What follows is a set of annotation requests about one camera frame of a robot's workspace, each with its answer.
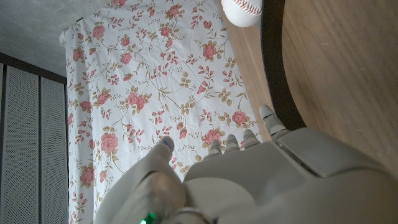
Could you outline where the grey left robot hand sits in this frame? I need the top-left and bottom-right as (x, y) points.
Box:
(93, 104), (398, 224)

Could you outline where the dark leather belt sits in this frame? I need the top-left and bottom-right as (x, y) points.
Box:
(260, 0), (307, 131)

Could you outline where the floral backdrop cloth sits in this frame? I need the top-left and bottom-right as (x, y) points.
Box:
(58, 0), (264, 224)

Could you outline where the white baseball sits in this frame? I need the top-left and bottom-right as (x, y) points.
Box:
(221, 0), (264, 28)

